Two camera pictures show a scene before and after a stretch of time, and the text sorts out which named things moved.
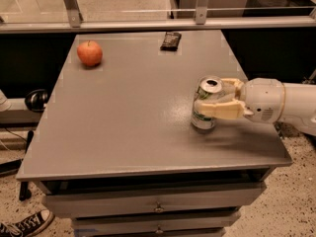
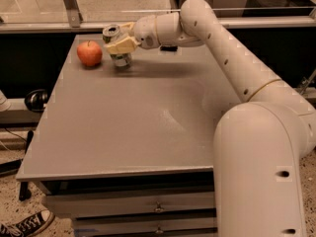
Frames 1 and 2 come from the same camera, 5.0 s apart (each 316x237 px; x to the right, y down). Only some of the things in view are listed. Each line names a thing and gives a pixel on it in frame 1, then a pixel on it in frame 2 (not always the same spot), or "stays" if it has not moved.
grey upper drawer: x=230 y=197 stays
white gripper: x=263 y=98 to x=145 y=30
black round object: x=36 y=100 stays
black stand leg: x=25 y=193 stays
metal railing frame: x=201 y=22 stays
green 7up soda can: x=206 y=86 to x=110 y=32
